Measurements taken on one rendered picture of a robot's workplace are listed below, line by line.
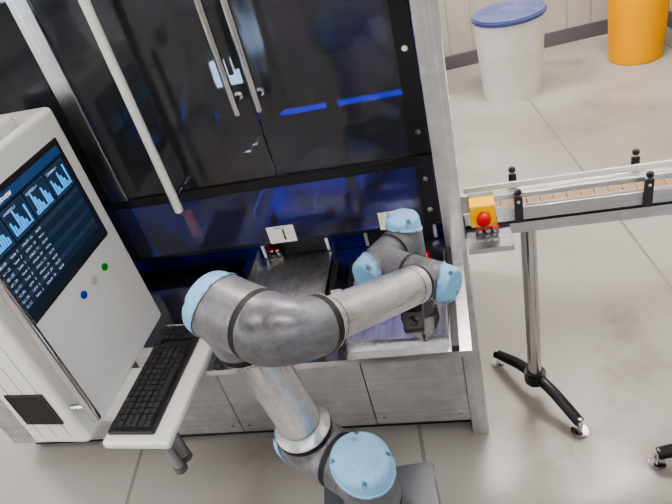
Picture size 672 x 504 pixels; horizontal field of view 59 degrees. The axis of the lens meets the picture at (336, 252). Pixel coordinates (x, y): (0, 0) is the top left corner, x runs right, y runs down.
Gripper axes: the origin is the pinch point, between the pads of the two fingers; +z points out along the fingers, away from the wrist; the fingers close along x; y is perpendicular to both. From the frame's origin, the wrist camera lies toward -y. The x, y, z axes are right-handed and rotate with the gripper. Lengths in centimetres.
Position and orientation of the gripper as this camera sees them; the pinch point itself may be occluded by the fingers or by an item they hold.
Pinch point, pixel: (424, 339)
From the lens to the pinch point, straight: 147.8
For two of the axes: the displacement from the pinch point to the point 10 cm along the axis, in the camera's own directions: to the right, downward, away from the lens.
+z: 2.3, 7.9, 5.6
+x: -9.7, 1.2, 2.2
